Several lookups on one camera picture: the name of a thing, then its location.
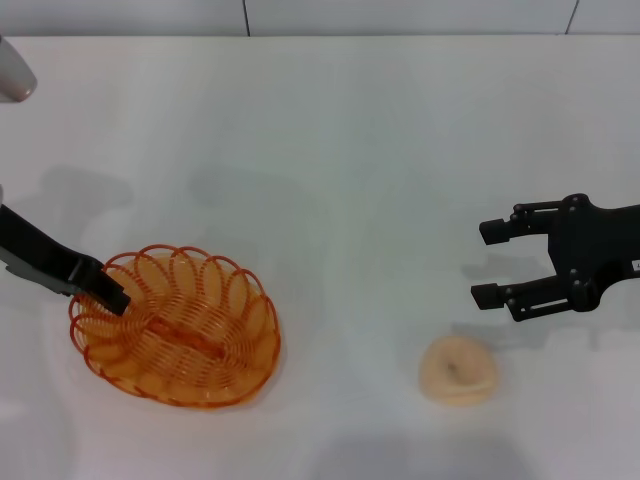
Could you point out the orange woven plastic basket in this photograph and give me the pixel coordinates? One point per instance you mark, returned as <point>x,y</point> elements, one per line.
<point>235,320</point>

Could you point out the beige round bread bun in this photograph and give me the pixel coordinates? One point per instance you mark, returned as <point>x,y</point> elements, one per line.
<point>457,370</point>

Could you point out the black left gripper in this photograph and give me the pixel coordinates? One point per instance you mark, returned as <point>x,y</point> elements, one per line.
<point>40,255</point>

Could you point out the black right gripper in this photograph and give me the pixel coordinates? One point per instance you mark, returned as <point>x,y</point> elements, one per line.
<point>592,245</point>

